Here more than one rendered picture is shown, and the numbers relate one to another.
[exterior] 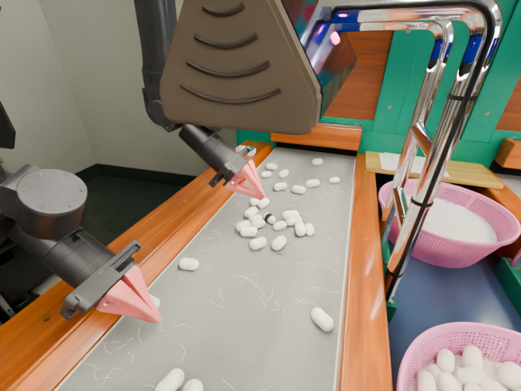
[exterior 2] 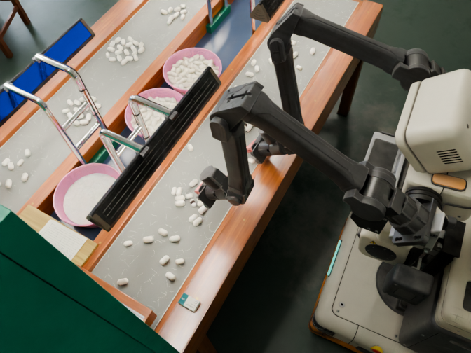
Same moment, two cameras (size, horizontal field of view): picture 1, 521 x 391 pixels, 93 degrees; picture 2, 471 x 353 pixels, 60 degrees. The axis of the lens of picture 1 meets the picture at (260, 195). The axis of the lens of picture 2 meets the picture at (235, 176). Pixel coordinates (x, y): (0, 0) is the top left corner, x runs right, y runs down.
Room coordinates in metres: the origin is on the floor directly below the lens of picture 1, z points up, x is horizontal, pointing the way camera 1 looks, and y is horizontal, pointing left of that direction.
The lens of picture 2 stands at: (1.09, 0.31, 2.07)
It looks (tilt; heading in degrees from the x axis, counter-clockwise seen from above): 59 degrees down; 194
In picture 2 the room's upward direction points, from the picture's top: 6 degrees counter-clockwise
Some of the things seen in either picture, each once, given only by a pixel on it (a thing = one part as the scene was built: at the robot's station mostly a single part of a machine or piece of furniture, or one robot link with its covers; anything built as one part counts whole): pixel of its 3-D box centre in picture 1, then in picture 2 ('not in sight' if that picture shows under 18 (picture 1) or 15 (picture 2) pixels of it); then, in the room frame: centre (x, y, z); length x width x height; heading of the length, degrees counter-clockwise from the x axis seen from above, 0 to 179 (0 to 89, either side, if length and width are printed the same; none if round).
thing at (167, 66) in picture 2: not in sight; (193, 75); (-0.20, -0.17, 0.72); 0.27 x 0.27 x 0.10
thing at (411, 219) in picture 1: (359, 171); (151, 160); (0.38, -0.16, 0.90); 0.20 x 0.19 x 0.45; 160
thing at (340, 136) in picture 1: (314, 133); (110, 297); (0.85, -0.19, 0.83); 0.30 x 0.06 x 0.07; 70
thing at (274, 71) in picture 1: (324, 47); (158, 139); (0.41, -0.09, 1.08); 0.62 x 0.08 x 0.07; 160
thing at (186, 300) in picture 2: (246, 150); (188, 302); (0.81, 0.05, 0.77); 0.06 x 0.04 x 0.02; 70
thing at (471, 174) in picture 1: (423, 167); (48, 241); (0.68, -0.49, 0.77); 0.33 x 0.15 x 0.01; 70
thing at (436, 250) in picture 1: (434, 221); (92, 198); (0.48, -0.41, 0.72); 0.27 x 0.27 x 0.10
